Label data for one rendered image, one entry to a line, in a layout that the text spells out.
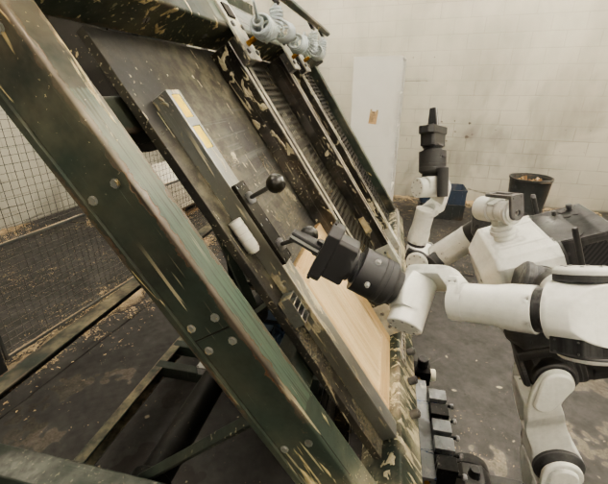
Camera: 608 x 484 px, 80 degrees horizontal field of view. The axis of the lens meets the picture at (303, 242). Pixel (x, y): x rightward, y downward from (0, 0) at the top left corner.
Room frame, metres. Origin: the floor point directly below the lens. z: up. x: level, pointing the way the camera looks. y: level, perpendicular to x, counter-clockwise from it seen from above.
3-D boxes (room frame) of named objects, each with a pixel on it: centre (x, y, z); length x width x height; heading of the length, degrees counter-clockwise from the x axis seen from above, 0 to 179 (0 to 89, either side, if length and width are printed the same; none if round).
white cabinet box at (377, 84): (5.10, -0.97, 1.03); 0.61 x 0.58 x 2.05; 162
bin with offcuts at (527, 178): (4.67, -2.94, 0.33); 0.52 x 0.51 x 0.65; 162
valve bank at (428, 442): (0.86, -0.42, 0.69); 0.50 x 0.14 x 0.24; 167
